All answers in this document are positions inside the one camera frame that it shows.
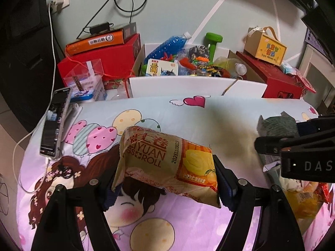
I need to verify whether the orange label roll cake packet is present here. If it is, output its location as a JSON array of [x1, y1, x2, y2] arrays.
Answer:
[[111, 125, 222, 209]]

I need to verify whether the black cable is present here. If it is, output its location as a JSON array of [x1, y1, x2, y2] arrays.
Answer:
[[79, 0, 148, 40]]

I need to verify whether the light blue face mask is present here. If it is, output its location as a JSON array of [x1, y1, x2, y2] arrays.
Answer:
[[281, 63, 299, 75]]

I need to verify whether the blue white tin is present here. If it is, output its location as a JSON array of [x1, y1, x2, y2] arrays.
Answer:
[[71, 81, 108, 102]]

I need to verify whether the mint green snack packet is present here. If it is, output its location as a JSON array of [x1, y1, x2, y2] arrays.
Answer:
[[257, 111, 299, 140]]

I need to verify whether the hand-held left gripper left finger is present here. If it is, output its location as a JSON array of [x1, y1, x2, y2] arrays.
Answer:
[[31, 173, 124, 251]]

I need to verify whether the white cardboard box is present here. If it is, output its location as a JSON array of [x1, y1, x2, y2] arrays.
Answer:
[[128, 43, 267, 99]]

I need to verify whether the brown cord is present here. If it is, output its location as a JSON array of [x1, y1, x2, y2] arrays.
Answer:
[[222, 76, 244, 96]]

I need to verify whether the white charging cable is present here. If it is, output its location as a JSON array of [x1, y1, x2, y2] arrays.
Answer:
[[13, 3, 57, 194]]

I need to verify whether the green dumbbell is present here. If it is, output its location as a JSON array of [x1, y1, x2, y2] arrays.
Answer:
[[205, 33, 224, 63]]

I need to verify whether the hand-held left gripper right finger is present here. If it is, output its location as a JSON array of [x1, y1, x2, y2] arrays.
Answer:
[[213, 154, 305, 251]]

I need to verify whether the dark red gift box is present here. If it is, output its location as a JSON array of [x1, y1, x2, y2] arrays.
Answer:
[[236, 51, 304, 100]]

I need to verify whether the orange box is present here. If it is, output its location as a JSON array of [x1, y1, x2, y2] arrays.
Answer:
[[65, 30, 124, 56]]

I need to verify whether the black power adapter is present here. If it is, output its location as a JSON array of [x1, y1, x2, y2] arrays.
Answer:
[[89, 22, 114, 35]]

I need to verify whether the white yellow card box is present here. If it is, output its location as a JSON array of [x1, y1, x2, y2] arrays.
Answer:
[[145, 59, 179, 77]]

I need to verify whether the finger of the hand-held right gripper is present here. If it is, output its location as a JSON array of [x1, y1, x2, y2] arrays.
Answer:
[[254, 135, 335, 155], [297, 115, 335, 137]]

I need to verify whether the bright red snack packet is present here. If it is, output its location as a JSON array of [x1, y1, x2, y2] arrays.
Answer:
[[317, 182, 335, 206]]

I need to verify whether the printed cartoon blanket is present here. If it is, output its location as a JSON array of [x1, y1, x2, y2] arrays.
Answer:
[[16, 95, 335, 251]]

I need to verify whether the clear plastic box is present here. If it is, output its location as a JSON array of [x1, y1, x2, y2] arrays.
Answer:
[[63, 59, 104, 91]]

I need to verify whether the smartphone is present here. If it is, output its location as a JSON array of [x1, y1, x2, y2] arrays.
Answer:
[[39, 87, 73, 160]]

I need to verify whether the white wall outlet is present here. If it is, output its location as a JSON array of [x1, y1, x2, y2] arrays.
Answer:
[[50, 0, 71, 15]]

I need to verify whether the colourful toy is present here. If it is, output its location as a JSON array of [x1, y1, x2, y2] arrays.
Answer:
[[188, 45, 211, 67]]

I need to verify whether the blue plastic bag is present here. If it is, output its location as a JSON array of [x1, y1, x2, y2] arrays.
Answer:
[[147, 31, 193, 61]]

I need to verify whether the yellow wooden box with handle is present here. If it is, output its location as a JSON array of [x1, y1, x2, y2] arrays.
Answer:
[[244, 26, 288, 67]]

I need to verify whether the black hair tie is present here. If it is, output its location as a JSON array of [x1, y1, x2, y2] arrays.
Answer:
[[59, 164, 73, 179]]

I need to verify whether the clear plastic bottle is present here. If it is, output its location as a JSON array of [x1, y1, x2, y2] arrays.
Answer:
[[215, 58, 248, 79]]

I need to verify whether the red patterned paper box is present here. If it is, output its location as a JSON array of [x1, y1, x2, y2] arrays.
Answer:
[[296, 70, 317, 98]]

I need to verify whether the yellow jelly bag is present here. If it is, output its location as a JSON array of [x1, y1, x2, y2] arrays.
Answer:
[[284, 187, 326, 219]]

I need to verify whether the white phone stand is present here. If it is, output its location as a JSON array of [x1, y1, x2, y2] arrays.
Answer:
[[61, 103, 83, 126]]

